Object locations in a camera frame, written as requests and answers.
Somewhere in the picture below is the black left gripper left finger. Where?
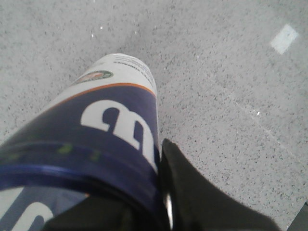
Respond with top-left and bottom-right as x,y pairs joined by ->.
43,195 -> 135,231

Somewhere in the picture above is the white blue tennis ball can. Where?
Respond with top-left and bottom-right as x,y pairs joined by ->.
0,53 -> 169,231

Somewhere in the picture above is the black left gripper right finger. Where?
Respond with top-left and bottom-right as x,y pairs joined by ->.
159,139 -> 280,231

